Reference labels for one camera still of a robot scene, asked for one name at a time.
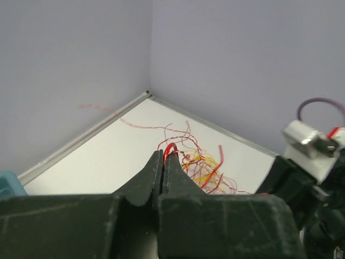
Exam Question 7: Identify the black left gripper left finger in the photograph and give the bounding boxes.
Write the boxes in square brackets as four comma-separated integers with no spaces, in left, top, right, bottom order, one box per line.
[1,151,163,258]

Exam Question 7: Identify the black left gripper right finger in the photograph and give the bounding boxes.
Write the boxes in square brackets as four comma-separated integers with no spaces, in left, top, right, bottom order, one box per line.
[157,154,306,258]

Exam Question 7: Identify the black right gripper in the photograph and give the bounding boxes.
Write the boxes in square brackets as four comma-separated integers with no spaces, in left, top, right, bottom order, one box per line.
[256,155,344,229]

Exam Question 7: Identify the red yellow wire bundle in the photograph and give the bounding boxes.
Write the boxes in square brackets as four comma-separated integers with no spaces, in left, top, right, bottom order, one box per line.
[79,104,254,195]

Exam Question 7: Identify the teal plastic compartment tray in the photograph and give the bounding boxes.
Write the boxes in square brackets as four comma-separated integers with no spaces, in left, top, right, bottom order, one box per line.
[0,171,27,200]

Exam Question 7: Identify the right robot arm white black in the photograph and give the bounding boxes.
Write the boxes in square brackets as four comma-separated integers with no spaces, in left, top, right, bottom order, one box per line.
[257,150,344,258]

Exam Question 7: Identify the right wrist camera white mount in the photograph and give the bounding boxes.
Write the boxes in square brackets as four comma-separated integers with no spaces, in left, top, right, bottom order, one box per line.
[282,120,344,184]

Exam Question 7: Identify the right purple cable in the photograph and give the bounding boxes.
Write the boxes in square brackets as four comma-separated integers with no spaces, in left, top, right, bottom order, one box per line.
[296,97,345,127]

